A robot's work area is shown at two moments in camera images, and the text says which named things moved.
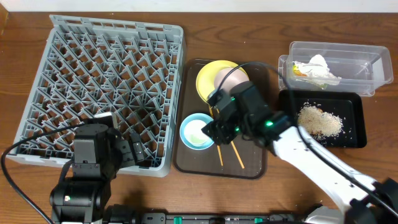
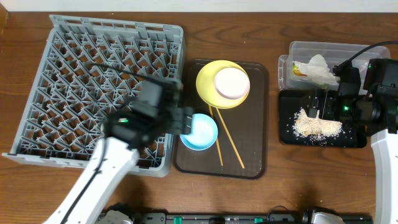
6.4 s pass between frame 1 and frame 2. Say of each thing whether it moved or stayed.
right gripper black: moved
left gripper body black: moved
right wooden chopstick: stayed
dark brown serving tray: stayed
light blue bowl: stayed
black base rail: stayed
